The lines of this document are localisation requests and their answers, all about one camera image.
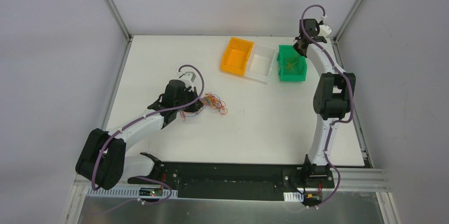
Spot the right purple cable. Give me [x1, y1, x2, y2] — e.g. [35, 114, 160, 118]
[300, 4, 355, 209]

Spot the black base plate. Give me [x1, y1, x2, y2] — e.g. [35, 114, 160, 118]
[147, 162, 335, 201]

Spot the right white cable duct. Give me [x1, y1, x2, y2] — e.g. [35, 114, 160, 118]
[283, 192, 304, 202]

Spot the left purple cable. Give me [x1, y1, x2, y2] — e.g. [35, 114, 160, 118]
[91, 64, 205, 205]

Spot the coloured wire bundle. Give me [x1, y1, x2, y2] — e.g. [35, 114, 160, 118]
[179, 92, 228, 122]

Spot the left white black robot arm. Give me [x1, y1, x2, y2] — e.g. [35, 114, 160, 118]
[75, 77, 201, 190]

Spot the white cable duct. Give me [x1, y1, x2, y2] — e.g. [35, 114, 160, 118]
[283, 192, 304, 202]
[86, 186, 178, 199]

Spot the orange plastic bin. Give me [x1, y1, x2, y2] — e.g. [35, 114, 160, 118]
[220, 37, 254, 76]

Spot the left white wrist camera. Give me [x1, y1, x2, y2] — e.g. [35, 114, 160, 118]
[177, 71, 196, 89]

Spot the right aluminium frame post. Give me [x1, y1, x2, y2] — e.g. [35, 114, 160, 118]
[334, 0, 365, 44]

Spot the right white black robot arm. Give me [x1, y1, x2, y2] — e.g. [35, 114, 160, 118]
[293, 19, 356, 187]

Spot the yellow wire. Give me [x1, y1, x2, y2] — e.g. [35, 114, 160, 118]
[284, 53, 300, 73]

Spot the white plastic bin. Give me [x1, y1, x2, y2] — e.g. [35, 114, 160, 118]
[244, 44, 276, 84]

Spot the aluminium frame post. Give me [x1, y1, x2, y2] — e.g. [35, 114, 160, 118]
[334, 0, 365, 44]
[103, 0, 132, 42]

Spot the purple cable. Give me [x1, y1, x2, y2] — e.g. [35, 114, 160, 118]
[300, 4, 355, 209]
[91, 64, 205, 205]

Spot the left aluminium frame post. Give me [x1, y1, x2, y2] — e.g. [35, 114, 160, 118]
[103, 0, 132, 42]

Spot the left white cable duct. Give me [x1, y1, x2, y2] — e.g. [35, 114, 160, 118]
[86, 186, 178, 199]

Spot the green plastic bin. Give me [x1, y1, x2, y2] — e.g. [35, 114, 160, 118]
[276, 45, 308, 82]

